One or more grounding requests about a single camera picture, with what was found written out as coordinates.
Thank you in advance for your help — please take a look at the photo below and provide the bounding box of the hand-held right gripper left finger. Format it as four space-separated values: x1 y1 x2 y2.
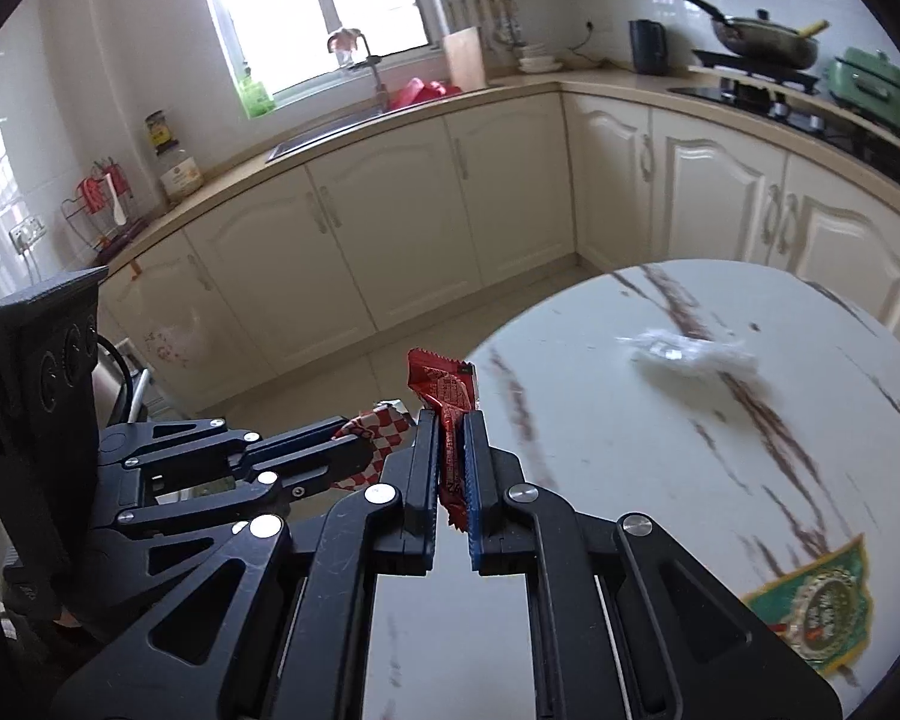
52 409 443 720

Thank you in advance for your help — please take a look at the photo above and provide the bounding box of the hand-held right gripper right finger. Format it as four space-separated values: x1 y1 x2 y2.
461 411 845 720

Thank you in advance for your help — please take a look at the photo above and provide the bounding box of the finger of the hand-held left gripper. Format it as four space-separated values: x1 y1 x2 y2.
116 437 380 542
97 416 350 479

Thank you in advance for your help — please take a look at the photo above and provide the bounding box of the red white checkered packet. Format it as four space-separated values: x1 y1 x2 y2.
332 403 421 494

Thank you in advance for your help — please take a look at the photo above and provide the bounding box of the red snack wrapper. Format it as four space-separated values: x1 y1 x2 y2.
407 349 477 533

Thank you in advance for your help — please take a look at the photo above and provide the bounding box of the clear plastic wrapper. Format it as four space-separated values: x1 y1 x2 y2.
616 326 760 382

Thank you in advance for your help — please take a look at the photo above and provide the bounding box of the green packet gold border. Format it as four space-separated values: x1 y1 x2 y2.
745 535 871 674

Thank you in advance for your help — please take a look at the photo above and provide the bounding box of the white plastic bag red print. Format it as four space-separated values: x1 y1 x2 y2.
144 313 205 370

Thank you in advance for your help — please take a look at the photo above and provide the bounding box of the red utensil holder rack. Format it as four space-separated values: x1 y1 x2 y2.
61 157 151 256

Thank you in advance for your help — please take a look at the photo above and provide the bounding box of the glass jar yellow label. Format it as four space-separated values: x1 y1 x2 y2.
157 144 206 205

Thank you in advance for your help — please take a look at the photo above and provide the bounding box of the steel sink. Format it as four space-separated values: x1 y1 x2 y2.
265 109 387 164

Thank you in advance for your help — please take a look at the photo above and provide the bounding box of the green bottle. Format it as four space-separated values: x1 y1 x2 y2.
238 67 273 119

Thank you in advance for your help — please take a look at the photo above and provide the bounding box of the red plastic basket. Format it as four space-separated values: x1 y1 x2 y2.
388 77 462 112

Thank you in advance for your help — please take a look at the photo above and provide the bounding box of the wooden cutting board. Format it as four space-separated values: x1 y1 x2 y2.
442 26 488 91

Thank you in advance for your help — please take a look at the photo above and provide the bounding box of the kitchen window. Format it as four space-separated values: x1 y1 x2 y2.
193 0 430 102

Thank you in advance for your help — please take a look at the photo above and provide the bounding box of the stack of white bowls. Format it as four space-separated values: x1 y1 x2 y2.
517 41 563 74

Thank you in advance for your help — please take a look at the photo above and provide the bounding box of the black electric kettle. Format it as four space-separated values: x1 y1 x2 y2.
628 19 672 77

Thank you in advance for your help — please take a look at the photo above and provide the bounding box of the black gas stove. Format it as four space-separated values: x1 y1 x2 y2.
667 82 900 196

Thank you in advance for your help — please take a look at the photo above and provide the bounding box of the black induction cooker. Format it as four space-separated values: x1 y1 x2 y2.
691 49 822 91

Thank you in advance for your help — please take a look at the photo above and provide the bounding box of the black wok with lid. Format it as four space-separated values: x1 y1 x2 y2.
660 0 830 70

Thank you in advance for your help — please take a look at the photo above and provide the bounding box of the green electric cooking pot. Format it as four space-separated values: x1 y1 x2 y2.
825 46 900 143

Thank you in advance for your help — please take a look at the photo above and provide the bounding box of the black kettle cable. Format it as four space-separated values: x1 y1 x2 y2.
570 22 635 68

